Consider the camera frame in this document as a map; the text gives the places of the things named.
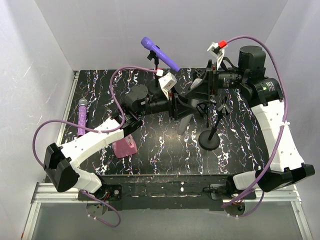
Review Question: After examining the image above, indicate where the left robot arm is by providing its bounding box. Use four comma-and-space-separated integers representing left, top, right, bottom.
43, 84, 196, 198

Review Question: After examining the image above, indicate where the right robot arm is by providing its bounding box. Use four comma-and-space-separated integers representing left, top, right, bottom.
187, 44, 315, 195

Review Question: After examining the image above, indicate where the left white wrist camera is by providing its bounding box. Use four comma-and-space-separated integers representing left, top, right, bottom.
158, 72, 177, 100

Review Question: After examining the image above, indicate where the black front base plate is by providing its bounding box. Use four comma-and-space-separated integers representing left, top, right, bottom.
99, 173, 256, 211

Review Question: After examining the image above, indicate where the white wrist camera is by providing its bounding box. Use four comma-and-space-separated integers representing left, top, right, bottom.
158, 72, 177, 100
207, 40, 228, 70

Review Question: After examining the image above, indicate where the purple glitter microphone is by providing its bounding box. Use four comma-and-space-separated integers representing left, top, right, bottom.
77, 98, 88, 137

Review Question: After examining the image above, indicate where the black round-base stand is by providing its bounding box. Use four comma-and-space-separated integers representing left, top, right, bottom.
147, 50, 161, 97
198, 96, 231, 151

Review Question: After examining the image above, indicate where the silver microphone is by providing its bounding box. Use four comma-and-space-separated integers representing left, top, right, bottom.
176, 77, 204, 136

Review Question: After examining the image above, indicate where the pink microphone holder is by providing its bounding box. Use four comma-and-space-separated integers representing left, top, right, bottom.
112, 134, 138, 159

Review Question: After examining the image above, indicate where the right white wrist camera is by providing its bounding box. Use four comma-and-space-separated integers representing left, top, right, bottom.
207, 40, 228, 70

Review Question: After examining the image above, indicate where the black tripod shock-mount stand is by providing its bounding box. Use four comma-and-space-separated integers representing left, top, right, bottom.
189, 68, 217, 127

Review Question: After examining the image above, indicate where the purple smooth microphone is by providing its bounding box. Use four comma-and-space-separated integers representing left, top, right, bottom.
140, 36, 180, 72

